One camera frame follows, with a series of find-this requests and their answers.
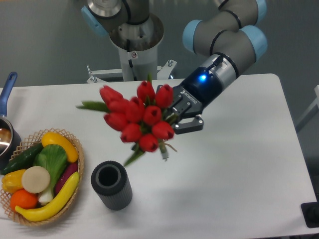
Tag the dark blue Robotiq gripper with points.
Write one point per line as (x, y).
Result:
(191, 96)

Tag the red tulip bouquet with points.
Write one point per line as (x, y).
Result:
(143, 120)

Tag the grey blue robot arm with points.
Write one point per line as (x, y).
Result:
(230, 41)

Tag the dark grey ribbed vase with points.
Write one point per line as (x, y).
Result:
(110, 181)

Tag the purple eggplant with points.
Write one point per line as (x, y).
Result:
(70, 169)

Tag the yellow lemon squash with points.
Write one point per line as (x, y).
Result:
(55, 138)

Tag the white furniture leg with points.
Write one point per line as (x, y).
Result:
(309, 113)

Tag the green bok choy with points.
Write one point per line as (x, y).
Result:
(54, 159)

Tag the woven wicker basket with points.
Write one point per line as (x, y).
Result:
(25, 144)

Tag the dark green cucumber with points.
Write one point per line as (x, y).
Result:
(24, 160)

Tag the beige round disc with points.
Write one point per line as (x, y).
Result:
(35, 179)

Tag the black device at corner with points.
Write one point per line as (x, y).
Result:
(311, 214)

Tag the yellow banana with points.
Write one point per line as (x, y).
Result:
(55, 205)

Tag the orange fruit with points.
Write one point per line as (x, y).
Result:
(23, 199)

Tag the yellow bell pepper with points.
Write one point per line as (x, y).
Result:
(12, 182)

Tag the white metal mounting frame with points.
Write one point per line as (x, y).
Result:
(115, 75)

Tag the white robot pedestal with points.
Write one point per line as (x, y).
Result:
(138, 48)

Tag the blue handled saucepan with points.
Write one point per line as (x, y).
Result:
(9, 138)

